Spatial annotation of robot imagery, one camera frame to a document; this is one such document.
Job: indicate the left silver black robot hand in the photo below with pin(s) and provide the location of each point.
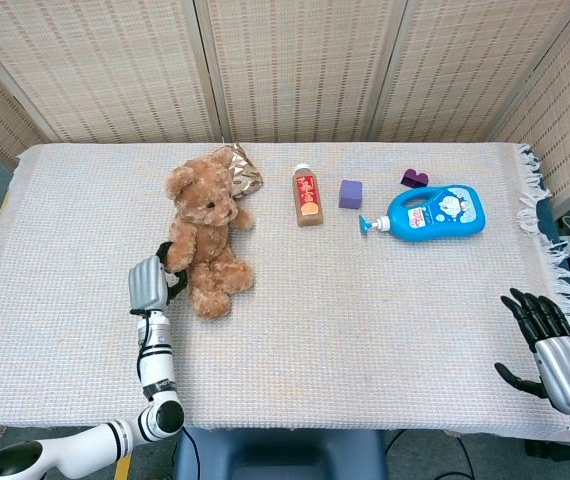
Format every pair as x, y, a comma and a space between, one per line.
147, 285

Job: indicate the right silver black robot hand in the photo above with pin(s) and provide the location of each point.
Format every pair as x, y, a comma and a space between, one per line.
565, 370

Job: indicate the brown plush teddy bear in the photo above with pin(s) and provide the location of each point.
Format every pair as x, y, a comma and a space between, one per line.
205, 235

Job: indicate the blue padded robot base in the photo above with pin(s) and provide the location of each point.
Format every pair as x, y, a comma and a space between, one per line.
275, 455

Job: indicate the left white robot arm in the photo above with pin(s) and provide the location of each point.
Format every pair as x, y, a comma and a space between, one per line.
157, 360

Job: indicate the shiny crumpled snack packet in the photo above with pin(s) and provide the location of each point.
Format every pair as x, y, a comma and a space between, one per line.
246, 177

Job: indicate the brown drink bottle red label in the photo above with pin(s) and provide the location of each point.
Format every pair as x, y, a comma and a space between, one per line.
308, 200

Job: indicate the beige waffle weave tablecloth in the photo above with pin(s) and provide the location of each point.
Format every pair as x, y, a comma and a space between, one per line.
340, 310

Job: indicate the blue pump detergent bottle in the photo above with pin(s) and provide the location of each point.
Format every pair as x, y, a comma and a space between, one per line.
440, 215

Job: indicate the light purple foam cube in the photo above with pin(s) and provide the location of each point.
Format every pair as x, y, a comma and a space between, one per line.
350, 195

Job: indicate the dark purple notched block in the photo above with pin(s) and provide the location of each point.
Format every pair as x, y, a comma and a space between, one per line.
414, 179

